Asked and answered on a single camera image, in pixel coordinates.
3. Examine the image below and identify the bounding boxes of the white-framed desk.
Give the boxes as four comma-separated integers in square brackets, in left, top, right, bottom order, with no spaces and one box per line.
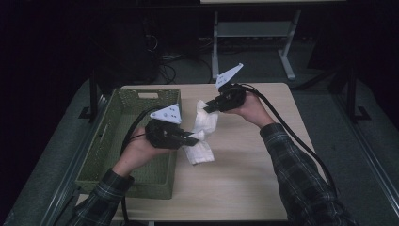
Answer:
[199,0,347,82]

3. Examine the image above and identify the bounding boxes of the dark equipment box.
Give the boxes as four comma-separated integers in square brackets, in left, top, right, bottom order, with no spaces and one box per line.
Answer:
[93,15,162,92]

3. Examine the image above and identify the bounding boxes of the person's left hand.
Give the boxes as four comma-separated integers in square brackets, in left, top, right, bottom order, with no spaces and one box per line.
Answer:
[111,126,177,179]

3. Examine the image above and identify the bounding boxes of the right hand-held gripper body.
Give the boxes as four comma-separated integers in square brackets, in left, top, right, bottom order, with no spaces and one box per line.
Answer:
[215,62,247,113]

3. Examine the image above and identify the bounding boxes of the bundle of floor cables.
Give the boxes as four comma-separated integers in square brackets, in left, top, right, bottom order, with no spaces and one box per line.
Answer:
[156,53,215,86]

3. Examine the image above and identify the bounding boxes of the green woven basket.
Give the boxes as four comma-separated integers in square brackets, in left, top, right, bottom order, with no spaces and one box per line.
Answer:
[74,88,184,201]

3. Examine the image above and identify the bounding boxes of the black metal post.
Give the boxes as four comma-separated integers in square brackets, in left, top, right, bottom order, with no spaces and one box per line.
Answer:
[78,70,100,122]
[345,67,372,124]

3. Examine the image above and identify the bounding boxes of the person's right hand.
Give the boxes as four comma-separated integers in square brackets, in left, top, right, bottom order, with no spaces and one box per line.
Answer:
[223,90,277,129]

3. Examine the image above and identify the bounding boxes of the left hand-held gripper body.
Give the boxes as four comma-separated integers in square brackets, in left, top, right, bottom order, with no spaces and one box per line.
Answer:
[145,103,186,150]

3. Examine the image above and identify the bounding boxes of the white cloth with brown bears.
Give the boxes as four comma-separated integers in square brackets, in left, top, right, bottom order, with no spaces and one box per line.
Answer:
[182,99,220,166]

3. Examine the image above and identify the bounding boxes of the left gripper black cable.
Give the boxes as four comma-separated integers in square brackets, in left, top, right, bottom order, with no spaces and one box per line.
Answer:
[120,106,164,226]

